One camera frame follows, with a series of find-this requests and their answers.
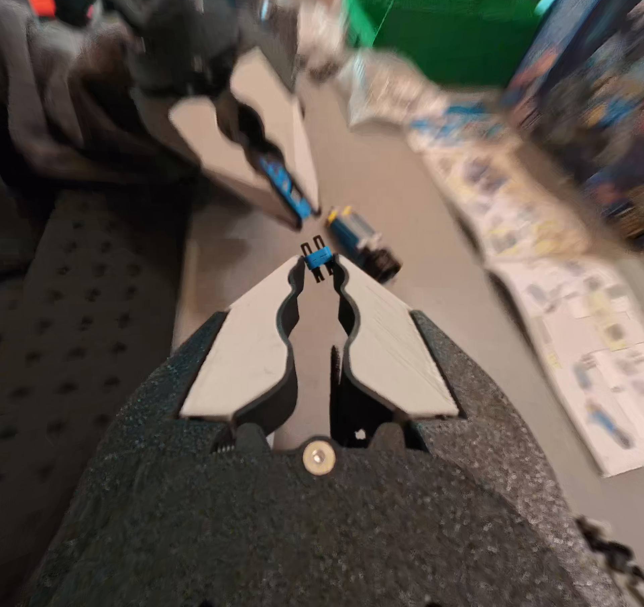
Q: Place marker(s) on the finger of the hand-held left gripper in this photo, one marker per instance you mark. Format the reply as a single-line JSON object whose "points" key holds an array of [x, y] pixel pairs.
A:
{"points": [[281, 114], [211, 149]]}

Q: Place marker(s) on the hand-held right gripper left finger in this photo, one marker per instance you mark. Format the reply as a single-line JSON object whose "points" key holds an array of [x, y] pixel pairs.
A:
{"points": [[241, 360]]}

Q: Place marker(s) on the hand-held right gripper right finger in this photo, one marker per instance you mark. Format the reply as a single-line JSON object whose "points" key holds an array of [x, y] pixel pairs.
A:
{"points": [[397, 360]]}

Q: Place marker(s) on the blue angled panel piece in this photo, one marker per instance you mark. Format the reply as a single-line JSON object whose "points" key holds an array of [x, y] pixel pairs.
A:
{"points": [[287, 189]]}

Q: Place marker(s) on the black wheel blue beam assembly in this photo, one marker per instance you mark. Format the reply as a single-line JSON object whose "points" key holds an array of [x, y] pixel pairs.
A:
{"points": [[367, 245]]}

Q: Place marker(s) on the pile of small building pieces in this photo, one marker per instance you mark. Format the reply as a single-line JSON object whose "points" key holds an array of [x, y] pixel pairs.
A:
{"points": [[609, 556]]}

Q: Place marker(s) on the person's left forearm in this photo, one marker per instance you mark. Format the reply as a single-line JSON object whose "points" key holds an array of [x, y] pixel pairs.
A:
{"points": [[75, 89]]}

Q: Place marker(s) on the grey desk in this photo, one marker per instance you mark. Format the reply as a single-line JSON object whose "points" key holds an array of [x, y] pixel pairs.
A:
{"points": [[402, 205]]}

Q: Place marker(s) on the clear bubble wrap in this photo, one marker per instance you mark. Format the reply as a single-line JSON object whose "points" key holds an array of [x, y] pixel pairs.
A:
{"points": [[387, 84]]}

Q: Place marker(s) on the open instruction booklet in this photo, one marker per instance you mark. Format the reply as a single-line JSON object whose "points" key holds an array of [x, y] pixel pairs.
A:
{"points": [[553, 290]]}

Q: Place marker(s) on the blue sticker sheet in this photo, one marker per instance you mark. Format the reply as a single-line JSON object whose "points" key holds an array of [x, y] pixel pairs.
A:
{"points": [[453, 119]]}

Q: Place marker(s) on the green container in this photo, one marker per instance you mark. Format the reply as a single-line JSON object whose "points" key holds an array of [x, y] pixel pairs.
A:
{"points": [[442, 24]]}

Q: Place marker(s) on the dark blue toy box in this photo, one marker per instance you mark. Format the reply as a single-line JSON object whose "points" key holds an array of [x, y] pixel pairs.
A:
{"points": [[588, 89]]}

